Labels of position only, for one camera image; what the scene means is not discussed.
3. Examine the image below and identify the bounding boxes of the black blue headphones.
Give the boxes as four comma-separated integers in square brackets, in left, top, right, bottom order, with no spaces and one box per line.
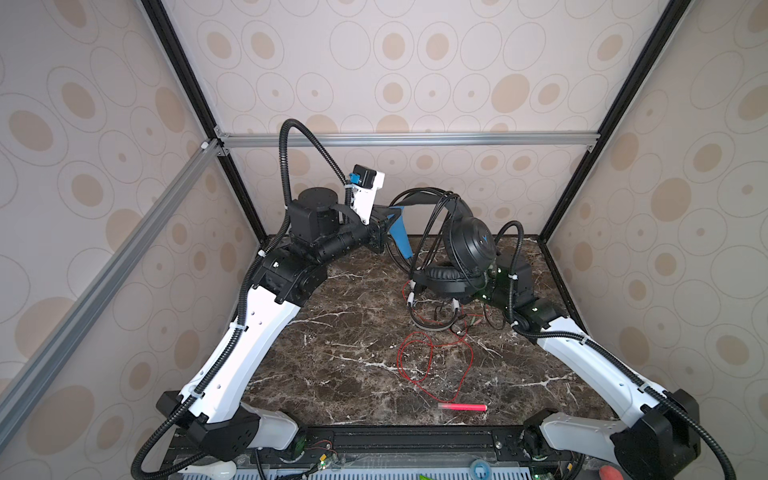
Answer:
[389,187,496,300]

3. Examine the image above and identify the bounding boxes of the black headphone cable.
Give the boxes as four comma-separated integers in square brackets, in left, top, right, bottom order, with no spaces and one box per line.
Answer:
[383,187,499,301]

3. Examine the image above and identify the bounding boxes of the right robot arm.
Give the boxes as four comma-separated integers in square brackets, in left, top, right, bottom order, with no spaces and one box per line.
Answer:
[467,220,737,479]

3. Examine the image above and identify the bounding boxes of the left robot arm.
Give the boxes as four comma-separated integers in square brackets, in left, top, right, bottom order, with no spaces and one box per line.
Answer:
[131,119,400,479]

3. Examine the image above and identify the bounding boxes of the white red headphones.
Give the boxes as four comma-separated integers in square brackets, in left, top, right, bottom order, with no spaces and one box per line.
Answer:
[401,280,462,333]

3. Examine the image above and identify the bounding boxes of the pink marker pen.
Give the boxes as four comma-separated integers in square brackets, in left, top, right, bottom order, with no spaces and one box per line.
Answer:
[438,402,488,412]

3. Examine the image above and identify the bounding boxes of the blue round cap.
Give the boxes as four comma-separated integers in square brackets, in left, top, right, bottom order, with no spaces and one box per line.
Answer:
[469,459,492,480]

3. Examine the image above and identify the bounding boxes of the red round object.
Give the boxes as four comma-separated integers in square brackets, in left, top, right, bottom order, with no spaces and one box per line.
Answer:
[598,465,624,480]

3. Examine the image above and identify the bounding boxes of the white spoon-shaped tool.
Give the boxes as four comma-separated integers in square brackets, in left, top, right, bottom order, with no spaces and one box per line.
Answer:
[179,461,237,480]

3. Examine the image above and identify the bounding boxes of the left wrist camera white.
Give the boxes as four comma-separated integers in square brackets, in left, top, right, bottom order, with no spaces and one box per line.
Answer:
[346,164,386,225]

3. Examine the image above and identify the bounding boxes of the red headphone cable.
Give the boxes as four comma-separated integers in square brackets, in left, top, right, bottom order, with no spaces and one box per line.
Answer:
[395,281,487,404]

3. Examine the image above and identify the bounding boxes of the horizontal aluminium rail back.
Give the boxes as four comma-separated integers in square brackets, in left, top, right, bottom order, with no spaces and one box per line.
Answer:
[221,129,600,149]

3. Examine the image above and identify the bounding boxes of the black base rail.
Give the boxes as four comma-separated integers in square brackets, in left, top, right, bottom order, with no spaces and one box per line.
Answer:
[157,424,673,480]

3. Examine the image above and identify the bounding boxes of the black frame post left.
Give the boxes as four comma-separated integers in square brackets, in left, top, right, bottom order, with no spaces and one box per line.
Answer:
[138,0,268,242]

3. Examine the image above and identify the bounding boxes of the black frame post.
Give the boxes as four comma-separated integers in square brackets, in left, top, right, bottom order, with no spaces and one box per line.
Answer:
[538,0,693,245]
[138,0,268,242]

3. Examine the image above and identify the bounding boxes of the black frame post right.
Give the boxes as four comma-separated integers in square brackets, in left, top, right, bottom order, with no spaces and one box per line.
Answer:
[538,0,693,245]

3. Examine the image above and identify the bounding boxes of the aluminium rail left wall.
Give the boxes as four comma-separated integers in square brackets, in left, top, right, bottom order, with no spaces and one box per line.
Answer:
[1,139,223,449]

